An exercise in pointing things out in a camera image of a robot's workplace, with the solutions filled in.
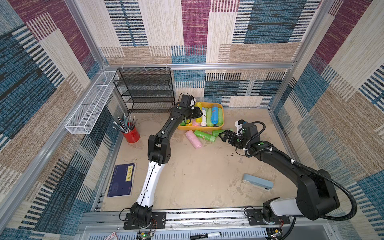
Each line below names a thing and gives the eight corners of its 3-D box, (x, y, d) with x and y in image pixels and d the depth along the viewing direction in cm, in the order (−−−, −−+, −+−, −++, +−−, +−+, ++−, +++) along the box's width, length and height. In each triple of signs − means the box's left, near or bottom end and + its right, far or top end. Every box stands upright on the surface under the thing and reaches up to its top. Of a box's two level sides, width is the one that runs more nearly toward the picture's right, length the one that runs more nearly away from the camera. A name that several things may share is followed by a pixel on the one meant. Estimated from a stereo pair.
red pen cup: (127, 143, 105) (122, 134, 97) (130, 136, 109) (124, 126, 100) (138, 143, 105) (133, 134, 96) (140, 136, 109) (135, 126, 100)
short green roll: (193, 136, 107) (193, 133, 104) (196, 131, 110) (196, 128, 107) (214, 143, 103) (214, 140, 100) (216, 138, 105) (216, 135, 103)
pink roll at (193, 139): (196, 150, 98) (196, 148, 96) (184, 134, 107) (184, 131, 105) (202, 147, 100) (203, 145, 98) (191, 131, 108) (191, 128, 106)
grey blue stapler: (242, 182, 87) (244, 178, 83) (243, 175, 89) (245, 172, 85) (268, 193, 83) (272, 189, 79) (269, 185, 86) (273, 182, 81)
